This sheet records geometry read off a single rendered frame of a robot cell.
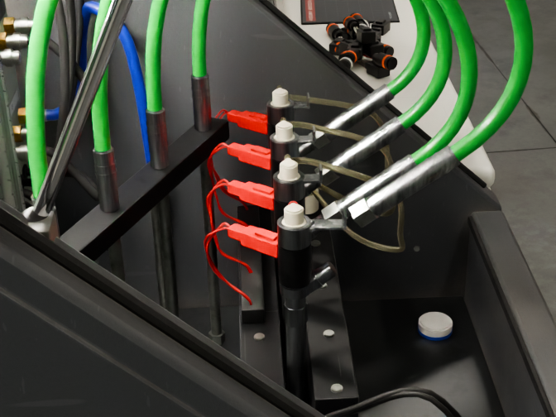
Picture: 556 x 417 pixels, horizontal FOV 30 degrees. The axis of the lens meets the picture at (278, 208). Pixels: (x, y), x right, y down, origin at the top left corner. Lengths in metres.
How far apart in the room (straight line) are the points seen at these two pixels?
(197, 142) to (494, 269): 0.34
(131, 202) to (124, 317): 0.47
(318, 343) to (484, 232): 0.31
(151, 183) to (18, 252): 0.52
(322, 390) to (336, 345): 0.06
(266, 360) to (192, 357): 0.44
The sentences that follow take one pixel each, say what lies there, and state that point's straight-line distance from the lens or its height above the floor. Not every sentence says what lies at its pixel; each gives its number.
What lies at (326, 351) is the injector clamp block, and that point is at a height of 0.98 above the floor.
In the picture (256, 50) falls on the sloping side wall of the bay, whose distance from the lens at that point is 1.11.
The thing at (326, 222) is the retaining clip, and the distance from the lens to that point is 0.85.
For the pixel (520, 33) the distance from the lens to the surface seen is 0.80.
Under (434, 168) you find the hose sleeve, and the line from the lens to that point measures 0.83.
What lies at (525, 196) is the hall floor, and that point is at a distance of 3.27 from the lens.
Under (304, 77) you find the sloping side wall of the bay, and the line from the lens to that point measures 1.13.
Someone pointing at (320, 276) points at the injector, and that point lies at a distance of 0.87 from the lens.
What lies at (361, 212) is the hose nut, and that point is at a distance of 0.84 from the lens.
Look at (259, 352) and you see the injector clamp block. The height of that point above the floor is 0.98.
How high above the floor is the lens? 1.55
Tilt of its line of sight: 30 degrees down
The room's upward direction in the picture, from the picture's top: 2 degrees counter-clockwise
